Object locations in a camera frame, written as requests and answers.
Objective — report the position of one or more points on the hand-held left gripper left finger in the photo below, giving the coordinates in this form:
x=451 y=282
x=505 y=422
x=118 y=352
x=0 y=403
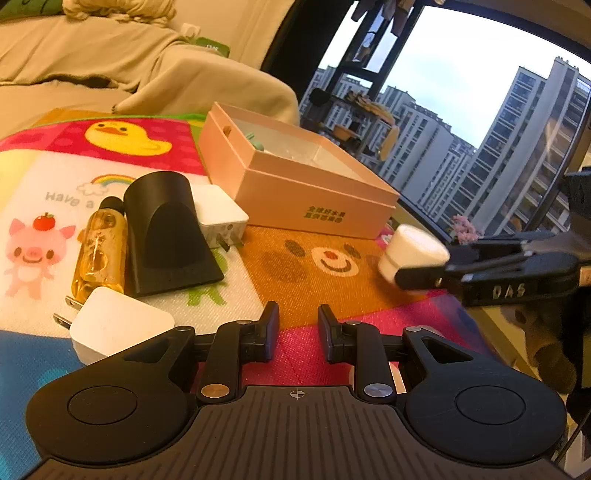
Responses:
x=267 y=332

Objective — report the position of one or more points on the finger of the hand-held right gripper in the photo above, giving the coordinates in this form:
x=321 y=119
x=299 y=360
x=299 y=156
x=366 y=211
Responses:
x=429 y=277
x=498 y=247

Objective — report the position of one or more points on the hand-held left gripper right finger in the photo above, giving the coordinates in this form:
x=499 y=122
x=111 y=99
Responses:
x=328 y=334

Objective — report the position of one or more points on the white round jar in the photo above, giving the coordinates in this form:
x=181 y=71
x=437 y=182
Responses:
x=411 y=251

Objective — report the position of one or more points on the pink cardboard box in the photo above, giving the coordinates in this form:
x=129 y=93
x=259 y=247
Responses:
x=300 y=198

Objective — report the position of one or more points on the clear plastic bag of parts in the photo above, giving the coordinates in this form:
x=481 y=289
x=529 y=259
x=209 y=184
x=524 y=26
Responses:
x=281 y=143

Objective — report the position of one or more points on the person's right hand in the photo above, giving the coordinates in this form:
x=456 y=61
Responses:
x=545 y=350

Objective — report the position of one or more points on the pink flowering pot plant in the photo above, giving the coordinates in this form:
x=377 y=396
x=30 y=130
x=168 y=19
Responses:
x=464 y=228

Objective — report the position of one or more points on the colourful cartoon play mat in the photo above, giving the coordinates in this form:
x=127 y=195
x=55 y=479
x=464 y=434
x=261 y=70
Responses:
x=295 y=277

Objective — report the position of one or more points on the white charger plug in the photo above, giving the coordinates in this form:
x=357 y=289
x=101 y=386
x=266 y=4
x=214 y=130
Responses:
x=120 y=325
x=217 y=214

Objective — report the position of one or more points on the black hair dryer nozzle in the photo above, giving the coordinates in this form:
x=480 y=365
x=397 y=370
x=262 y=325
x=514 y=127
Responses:
x=161 y=240

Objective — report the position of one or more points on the amber liquid bottle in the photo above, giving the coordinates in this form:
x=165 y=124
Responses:
x=99 y=249

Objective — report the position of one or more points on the black balcony rack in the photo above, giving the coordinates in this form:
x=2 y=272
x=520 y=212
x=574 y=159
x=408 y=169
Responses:
x=364 y=83

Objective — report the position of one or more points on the green box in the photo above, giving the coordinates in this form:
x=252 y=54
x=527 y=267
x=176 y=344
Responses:
x=213 y=47

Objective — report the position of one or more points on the beige sofa cover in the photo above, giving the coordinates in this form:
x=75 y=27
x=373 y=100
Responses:
x=92 y=60

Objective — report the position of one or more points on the beige bundled blanket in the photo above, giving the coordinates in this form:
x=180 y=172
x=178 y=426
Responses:
x=120 y=10

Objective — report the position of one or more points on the green plush toy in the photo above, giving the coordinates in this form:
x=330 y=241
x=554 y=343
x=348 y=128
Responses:
x=23 y=7

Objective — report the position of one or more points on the white wall socket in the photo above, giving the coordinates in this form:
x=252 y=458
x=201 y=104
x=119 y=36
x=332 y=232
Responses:
x=191 y=30

